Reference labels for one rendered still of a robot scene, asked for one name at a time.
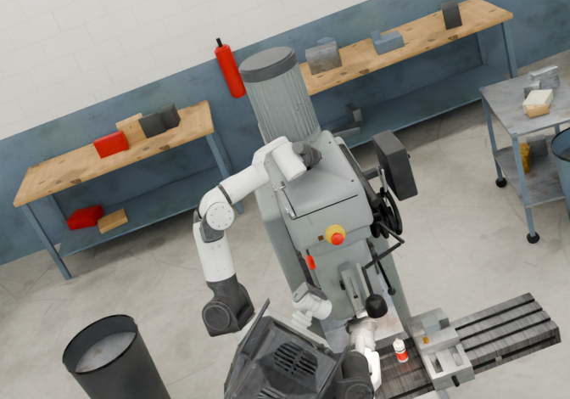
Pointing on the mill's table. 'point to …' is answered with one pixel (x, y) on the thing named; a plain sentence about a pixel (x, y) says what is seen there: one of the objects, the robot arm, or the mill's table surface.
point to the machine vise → (444, 360)
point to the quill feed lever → (381, 269)
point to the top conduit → (361, 178)
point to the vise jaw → (438, 341)
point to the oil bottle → (400, 351)
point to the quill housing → (328, 262)
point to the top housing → (322, 195)
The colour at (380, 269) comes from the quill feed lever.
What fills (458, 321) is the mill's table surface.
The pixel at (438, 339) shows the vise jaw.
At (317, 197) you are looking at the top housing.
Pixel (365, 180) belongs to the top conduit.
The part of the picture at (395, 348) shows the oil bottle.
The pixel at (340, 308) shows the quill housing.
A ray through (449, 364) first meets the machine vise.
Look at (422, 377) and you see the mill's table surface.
